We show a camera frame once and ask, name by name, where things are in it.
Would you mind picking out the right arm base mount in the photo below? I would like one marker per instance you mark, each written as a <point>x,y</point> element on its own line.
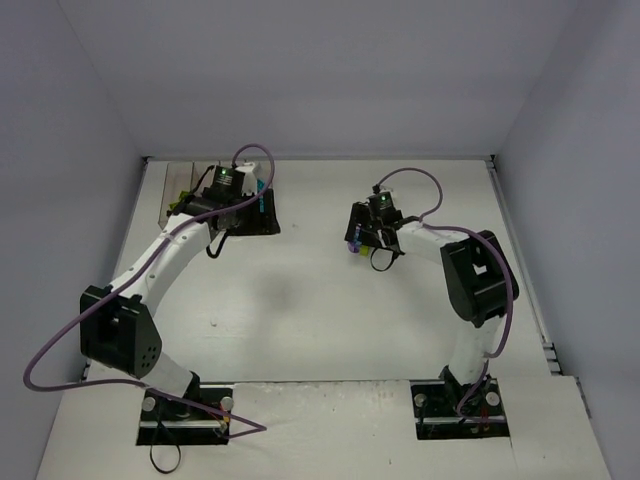
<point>435,409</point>

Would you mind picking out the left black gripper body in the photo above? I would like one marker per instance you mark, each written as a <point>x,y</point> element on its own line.
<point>255,215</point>

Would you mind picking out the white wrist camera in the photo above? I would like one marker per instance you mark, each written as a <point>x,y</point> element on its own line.
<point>381,193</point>
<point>253,177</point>

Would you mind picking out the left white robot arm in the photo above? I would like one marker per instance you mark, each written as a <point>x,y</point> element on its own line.
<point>118,329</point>

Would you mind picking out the green printed lego brick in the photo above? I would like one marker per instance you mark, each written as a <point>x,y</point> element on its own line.
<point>183,196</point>

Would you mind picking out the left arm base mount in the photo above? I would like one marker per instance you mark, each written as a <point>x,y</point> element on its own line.
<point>165,422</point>

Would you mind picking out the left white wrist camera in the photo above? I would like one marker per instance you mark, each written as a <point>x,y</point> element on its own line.
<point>253,177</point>

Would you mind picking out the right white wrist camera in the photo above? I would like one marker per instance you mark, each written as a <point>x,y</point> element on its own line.
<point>381,193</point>

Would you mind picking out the purple flower lego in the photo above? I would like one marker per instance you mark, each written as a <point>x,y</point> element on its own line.
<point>354,247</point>

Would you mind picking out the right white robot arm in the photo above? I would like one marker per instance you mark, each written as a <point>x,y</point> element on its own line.
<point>480,284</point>

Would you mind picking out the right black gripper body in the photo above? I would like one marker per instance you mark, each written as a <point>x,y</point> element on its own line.
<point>357,226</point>

